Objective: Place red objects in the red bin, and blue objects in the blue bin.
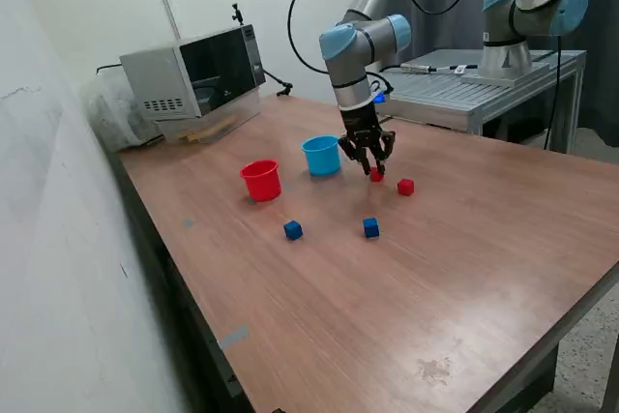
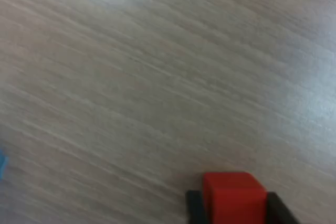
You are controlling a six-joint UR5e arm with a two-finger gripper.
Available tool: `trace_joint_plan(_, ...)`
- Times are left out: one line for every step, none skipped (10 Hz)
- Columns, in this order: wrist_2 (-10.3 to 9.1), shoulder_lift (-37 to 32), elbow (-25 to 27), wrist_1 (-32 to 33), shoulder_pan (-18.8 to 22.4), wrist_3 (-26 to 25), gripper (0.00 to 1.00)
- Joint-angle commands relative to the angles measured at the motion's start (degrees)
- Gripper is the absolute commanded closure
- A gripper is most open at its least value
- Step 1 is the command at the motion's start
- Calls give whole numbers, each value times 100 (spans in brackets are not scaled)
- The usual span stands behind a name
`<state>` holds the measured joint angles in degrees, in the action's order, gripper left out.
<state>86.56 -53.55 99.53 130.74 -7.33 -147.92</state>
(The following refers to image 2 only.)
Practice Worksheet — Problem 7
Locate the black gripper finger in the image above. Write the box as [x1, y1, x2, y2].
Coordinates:
[185, 189, 211, 224]
[263, 191, 303, 224]

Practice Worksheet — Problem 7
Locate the red cube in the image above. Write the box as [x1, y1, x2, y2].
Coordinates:
[202, 172, 269, 224]

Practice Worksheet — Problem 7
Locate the small light blue tape mark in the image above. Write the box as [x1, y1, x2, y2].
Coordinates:
[0, 147, 9, 180]

